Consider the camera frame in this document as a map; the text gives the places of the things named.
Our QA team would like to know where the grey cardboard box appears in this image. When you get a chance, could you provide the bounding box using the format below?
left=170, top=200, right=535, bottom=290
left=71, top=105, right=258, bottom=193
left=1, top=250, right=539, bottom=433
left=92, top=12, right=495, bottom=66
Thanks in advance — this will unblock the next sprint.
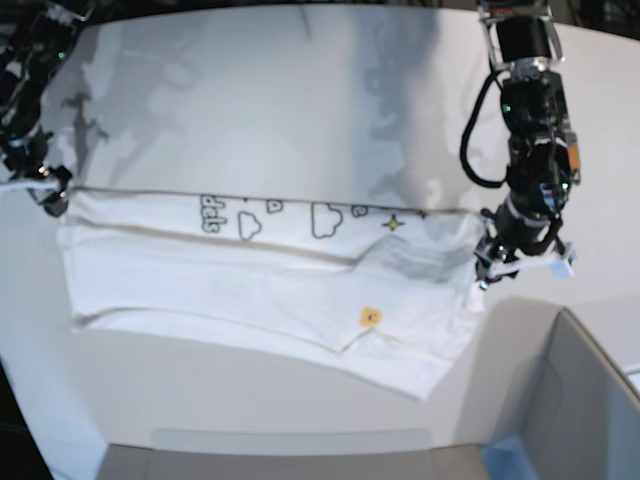
left=480, top=309, right=639, bottom=479

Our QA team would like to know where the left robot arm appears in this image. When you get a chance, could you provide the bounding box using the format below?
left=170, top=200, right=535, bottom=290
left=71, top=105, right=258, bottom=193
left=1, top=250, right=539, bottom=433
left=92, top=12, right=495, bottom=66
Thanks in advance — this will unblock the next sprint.
left=459, top=1, right=581, bottom=289

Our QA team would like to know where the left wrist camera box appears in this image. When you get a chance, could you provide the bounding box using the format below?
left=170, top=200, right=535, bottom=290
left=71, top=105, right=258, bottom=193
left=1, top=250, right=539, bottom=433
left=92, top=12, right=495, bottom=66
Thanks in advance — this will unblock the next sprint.
left=549, top=251, right=575, bottom=278

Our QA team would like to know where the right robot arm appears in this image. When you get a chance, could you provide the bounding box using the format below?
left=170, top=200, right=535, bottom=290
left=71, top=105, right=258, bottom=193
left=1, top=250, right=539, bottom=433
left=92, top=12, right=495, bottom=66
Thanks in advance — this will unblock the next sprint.
left=1, top=1, right=98, bottom=218

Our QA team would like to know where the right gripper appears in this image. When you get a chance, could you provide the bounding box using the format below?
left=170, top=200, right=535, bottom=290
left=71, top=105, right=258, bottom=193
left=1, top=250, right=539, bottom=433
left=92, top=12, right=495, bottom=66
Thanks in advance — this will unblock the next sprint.
left=1, top=132, right=73, bottom=216

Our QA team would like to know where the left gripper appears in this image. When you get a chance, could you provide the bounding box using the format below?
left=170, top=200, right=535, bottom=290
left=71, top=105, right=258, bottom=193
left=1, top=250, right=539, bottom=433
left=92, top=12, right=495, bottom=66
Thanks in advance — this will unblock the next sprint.
left=474, top=197, right=577, bottom=291

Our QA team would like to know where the white printed t-shirt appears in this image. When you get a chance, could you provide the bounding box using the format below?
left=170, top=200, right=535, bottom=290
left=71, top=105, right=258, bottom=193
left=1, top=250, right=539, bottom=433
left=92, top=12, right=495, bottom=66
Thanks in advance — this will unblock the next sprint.
left=57, top=191, right=483, bottom=400

